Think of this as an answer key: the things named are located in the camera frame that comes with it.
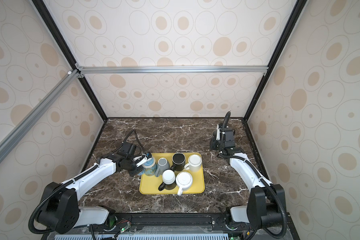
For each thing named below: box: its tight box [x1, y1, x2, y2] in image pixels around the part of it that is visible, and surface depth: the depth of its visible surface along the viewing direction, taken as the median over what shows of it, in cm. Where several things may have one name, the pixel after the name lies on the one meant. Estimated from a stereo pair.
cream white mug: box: [184, 154, 202, 173], surface depth 90 cm
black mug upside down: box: [170, 152, 186, 172], surface depth 87 cm
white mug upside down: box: [175, 171, 193, 196], surface depth 81 cm
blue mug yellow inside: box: [138, 157, 157, 177], surface depth 85 cm
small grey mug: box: [155, 157, 170, 178], surface depth 87 cm
